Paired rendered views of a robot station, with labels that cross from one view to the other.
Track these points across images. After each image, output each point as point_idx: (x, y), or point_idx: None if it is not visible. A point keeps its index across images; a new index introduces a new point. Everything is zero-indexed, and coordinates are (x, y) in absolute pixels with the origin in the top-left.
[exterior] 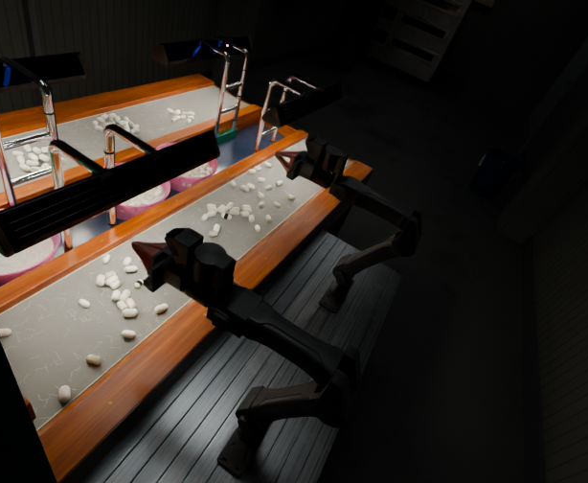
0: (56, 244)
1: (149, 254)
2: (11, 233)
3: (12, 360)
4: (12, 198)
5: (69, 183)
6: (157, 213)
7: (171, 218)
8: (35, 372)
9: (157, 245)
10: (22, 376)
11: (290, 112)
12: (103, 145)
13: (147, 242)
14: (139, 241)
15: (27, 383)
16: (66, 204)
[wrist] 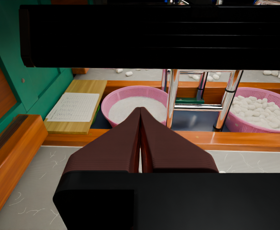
0: (161, 121)
1: (71, 155)
2: (36, 35)
3: (54, 187)
4: (164, 83)
5: (209, 90)
6: (273, 141)
7: None
8: (48, 212)
9: (156, 142)
10: (41, 206)
11: None
12: (256, 77)
13: (154, 120)
14: (146, 111)
15: (33, 216)
16: (121, 28)
